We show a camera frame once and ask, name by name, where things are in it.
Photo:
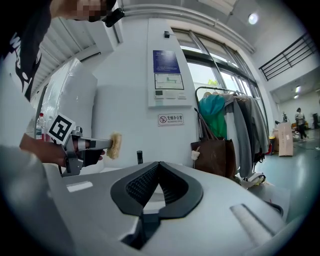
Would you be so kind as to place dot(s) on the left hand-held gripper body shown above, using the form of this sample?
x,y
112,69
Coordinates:
x,y
61,128

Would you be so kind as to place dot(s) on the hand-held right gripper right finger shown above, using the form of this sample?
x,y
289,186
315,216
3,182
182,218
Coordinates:
x,y
185,190

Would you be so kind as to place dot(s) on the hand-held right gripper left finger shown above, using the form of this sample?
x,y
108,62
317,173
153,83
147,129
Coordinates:
x,y
130,185

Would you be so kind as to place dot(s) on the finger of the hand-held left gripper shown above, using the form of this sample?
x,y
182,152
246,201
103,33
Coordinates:
x,y
91,157
100,143

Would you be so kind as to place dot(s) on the yellow sponge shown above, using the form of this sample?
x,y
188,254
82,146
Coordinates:
x,y
115,146

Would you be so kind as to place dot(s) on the person's left forearm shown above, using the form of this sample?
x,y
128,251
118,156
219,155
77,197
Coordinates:
x,y
27,145

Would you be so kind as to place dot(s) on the person's left hand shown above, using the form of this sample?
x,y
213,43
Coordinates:
x,y
50,152

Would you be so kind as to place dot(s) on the red-capped clear bottle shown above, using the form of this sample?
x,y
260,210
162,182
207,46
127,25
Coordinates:
x,y
40,127

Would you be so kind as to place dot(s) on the white plush bag charm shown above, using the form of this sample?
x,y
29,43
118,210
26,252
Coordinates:
x,y
195,154

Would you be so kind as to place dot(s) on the brown tote bag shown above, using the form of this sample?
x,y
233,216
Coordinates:
x,y
212,157

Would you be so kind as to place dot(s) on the white sneaker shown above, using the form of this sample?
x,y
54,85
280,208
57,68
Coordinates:
x,y
255,179

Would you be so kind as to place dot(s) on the white sign with red circle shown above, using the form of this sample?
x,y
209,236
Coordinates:
x,y
171,119

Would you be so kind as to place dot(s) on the light grey hoodie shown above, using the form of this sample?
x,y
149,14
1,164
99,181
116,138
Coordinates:
x,y
240,140

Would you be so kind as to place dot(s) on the teal and green garment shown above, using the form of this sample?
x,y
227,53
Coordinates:
x,y
212,115

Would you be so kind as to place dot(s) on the black clothes rack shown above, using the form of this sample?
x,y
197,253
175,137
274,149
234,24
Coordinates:
x,y
196,100

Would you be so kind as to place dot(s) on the white framed floor plan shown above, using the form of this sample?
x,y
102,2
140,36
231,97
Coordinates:
x,y
169,81

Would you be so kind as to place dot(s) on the dark grey coat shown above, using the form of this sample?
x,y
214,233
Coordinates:
x,y
255,125

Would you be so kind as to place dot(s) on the person's black printed T-shirt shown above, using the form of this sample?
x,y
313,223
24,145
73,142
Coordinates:
x,y
25,37

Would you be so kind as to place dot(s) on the cardboard box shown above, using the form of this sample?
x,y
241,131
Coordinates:
x,y
285,140

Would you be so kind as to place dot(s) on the large window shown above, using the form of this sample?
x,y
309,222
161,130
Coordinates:
x,y
200,72

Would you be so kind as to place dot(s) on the black metal railing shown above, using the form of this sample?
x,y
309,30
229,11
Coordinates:
x,y
287,57

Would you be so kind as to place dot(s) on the round ceiling light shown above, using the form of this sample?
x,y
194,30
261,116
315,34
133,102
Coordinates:
x,y
253,18

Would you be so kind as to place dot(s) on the white wall thermostat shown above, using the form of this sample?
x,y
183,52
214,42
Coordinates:
x,y
159,94

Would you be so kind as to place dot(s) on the white wall switch panel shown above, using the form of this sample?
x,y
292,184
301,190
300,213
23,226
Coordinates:
x,y
175,95

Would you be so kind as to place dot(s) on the blue wall poster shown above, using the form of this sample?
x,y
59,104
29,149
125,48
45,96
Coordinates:
x,y
166,61

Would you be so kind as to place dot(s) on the black head-worn camera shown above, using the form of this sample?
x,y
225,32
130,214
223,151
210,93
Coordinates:
x,y
113,17

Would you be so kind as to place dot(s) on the small black wall sensor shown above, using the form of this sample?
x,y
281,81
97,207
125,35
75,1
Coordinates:
x,y
167,34

